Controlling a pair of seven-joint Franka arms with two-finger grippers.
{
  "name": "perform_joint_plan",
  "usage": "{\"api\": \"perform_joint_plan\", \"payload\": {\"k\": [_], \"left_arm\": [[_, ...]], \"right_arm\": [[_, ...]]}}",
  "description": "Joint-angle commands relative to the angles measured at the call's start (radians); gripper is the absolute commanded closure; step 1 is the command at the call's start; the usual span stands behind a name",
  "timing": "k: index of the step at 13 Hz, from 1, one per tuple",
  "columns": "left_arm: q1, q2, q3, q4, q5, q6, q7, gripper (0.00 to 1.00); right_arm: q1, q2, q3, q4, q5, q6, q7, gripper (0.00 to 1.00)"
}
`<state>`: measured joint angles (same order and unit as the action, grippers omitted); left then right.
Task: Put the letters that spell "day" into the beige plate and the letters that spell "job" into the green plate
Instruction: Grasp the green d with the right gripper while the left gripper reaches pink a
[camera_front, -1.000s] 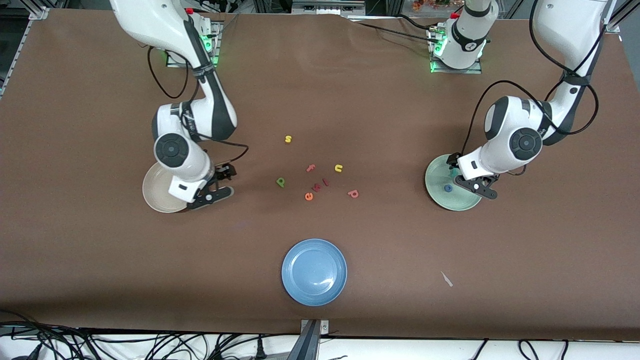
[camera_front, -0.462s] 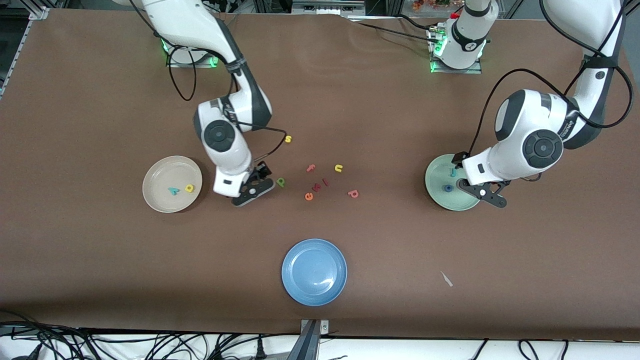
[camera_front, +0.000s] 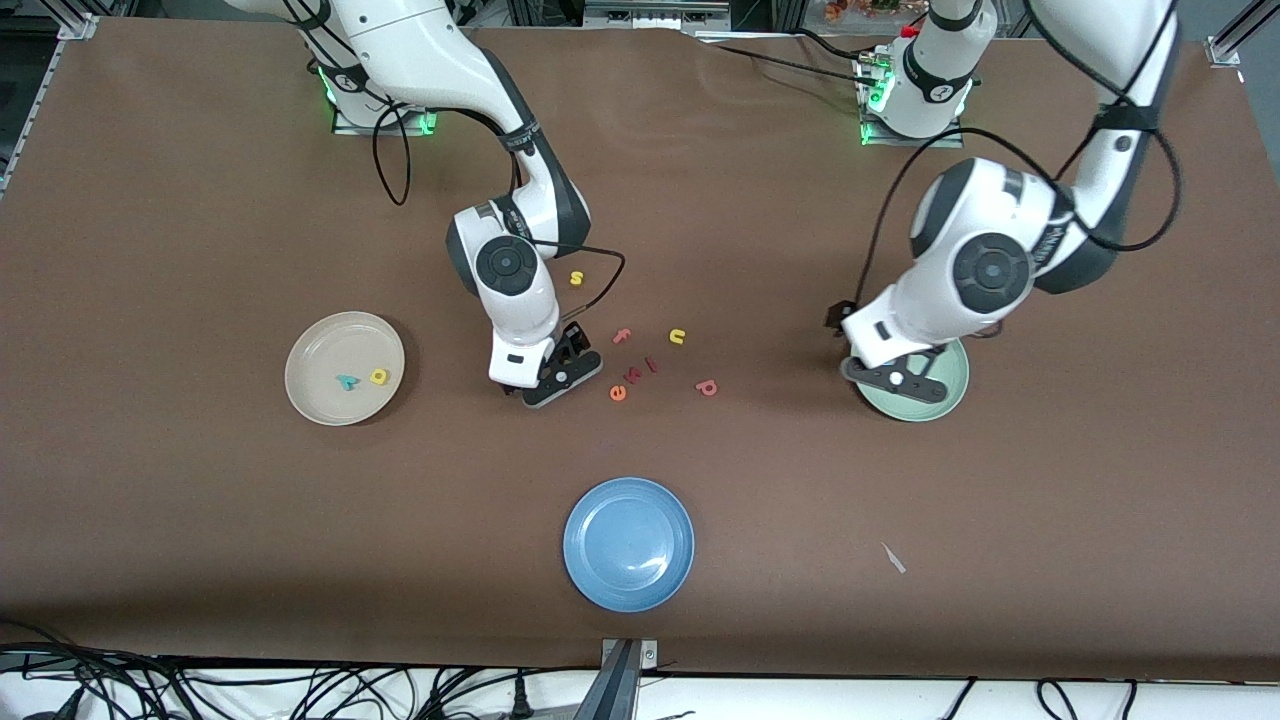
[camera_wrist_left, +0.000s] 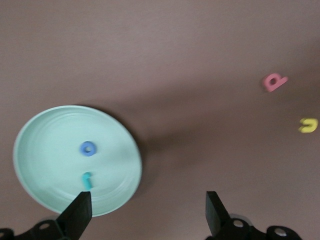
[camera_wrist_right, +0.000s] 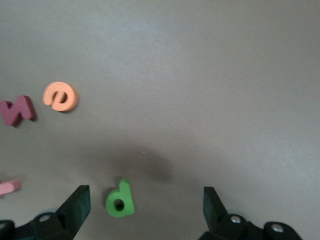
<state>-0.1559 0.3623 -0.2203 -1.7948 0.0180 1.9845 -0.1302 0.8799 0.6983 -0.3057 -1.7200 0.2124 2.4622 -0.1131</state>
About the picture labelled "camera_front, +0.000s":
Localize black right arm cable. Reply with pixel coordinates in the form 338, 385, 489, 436
372, 100, 627, 323

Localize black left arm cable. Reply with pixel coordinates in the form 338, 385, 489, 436
855, 128, 1183, 313

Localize black cable on table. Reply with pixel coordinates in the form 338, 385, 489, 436
795, 27, 879, 65
712, 43, 866, 83

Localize brown table cover sheet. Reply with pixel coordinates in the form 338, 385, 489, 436
0, 18, 1280, 683

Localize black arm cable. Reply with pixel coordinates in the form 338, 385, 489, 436
372, 100, 627, 323
855, 128, 1183, 313

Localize brown beige plate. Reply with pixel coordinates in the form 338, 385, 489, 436
284, 311, 407, 427

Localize grey metal box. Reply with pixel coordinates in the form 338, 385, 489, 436
583, 0, 733, 33

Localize blue plate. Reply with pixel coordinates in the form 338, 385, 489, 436
562, 477, 696, 613

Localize green plate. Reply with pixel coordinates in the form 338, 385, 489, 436
855, 338, 970, 423

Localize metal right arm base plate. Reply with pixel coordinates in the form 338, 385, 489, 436
333, 100, 439, 136

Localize aluminium frame post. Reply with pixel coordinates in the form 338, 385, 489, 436
575, 638, 661, 720

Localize orange artificial flowers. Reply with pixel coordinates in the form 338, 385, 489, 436
825, 0, 906, 23

